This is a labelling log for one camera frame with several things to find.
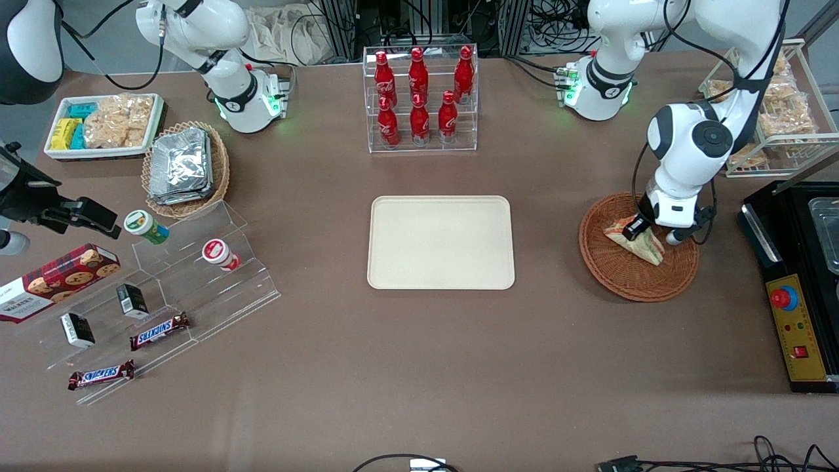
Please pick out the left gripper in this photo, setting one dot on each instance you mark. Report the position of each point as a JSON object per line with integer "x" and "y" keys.
{"x": 637, "y": 227}

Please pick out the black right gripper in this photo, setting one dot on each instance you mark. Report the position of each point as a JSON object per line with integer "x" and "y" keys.
{"x": 26, "y": 196}

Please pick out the triangular sandwich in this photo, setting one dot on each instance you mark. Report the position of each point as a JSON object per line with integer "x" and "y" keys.
{"x": 645, "y": 249}

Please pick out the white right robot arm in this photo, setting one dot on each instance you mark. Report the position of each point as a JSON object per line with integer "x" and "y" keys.
{"x": 229, "y": 85}

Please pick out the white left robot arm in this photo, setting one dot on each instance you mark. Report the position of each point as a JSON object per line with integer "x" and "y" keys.
{"x": 682, "y": 151}

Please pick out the brown round wicker basket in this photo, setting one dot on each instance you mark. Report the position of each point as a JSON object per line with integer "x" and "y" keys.
{"x": 629, "y": 278}

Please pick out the white rectangular snack tray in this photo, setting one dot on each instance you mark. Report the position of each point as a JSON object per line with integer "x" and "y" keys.
{"x": 56, "y": 152}

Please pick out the light oval wicker basket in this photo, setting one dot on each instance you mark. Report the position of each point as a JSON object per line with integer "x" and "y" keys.
{"x": 219, "y": 164}

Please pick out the cream plastic tray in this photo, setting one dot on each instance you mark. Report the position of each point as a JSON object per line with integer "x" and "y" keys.
{"x": 439, "y": 242}

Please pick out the red tartan cookie box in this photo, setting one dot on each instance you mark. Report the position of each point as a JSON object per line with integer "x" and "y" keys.
{"x": 59, "y": 282}

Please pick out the green yogurt cup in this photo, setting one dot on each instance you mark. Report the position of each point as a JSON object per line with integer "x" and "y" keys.
{"x": 144, "y": 225}

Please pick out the teal snack pack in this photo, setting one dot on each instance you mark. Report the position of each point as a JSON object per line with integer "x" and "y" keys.
{"x": 78, "y": 137}
{"x": 82, "y": 109}

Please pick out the yellow snack pack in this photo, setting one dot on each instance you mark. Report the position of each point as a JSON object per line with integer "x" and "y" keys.
{"x": 64, "y": 133}

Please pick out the clear bag fried snacks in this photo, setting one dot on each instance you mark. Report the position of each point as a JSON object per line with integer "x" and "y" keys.
{"x": 108, "y": 133}
{"x": 128, "y": 108}

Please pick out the small black carton box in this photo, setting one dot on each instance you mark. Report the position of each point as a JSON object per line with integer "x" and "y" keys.
{"x": 133, "y": 300}
{"x": 77, "y": 330}

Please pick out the foil wrapped pack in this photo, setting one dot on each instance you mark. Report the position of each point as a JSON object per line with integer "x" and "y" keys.
{"x": 180, "y": 198}
{"x": 182, "y": 160}

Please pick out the bagged fried snack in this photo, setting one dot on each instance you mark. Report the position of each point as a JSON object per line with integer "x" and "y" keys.
{"x": 781, "y": 64}
{"x": 781, "y": 90}
{"x": 718, "y": 90}
{"x": 750, "y": 156}
{"x": 786, "y": 122}

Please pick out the clear acrylic stepped shelf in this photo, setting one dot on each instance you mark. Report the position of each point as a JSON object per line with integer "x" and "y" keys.
{"x": 196, "y": 288}

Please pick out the Snickers chocolate bar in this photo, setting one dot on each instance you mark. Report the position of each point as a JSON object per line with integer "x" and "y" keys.
{"x": 101, "y": 375}
{"x": 159, "y": 331}

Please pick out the black griddle appliance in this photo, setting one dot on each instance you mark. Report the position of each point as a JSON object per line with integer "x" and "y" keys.
{"x": 780, "y": 223}

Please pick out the red lid yogurt cup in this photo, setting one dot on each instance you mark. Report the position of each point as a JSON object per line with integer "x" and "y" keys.
{"x": 219, "y": 254}

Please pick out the clear rectangular container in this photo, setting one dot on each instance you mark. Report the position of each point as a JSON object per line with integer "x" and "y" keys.
{"x": 826, "y": 229}

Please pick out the red cola bottle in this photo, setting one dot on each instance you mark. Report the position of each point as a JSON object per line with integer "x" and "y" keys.
{"x": 464, "y": 71}
{"x": 382, "y": 75}
{"x": 387, "y": 124}
{"x": 448, "y": 119}
{"x": 419, "y": 121}
{"x": 417, "y": 72}

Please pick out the clear acrylic bottle rack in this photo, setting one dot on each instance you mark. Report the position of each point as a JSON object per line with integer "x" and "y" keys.
{"x": 419, "y": 147}

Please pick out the grey metal pole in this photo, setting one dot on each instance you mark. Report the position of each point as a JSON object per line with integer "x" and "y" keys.
{"x": 819, "y": 23}

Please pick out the beige cloth bag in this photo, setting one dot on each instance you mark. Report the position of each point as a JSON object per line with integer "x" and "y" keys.
{"x": 282, "y": 33}

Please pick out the small white device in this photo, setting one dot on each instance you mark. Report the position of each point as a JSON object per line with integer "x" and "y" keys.
{"x": 428, "y": 466}

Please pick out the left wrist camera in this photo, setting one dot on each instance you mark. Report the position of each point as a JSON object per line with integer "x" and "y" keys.
{"x": 675, "y": 237}

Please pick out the aluminium frame profile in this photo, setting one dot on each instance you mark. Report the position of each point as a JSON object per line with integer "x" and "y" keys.
{"x": 512, "y": 26}
{"x": 341, "y": 26}

